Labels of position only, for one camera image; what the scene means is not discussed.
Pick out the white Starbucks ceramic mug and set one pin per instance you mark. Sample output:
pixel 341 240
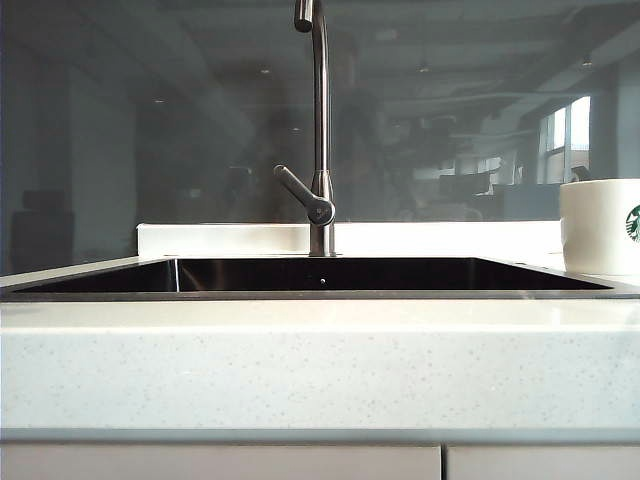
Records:
pixel 595 230

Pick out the black undermount sink basin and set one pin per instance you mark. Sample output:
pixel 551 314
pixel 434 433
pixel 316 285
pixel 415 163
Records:
pixel 250 272

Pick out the stainless steel faucet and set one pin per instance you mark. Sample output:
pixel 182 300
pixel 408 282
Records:
pixel 321 125

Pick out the wide white cabinet door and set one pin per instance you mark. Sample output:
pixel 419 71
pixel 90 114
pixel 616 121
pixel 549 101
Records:
pixel 220 462

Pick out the narrow white cabinet door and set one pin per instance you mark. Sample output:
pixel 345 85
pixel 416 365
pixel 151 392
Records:
pixel 545 462

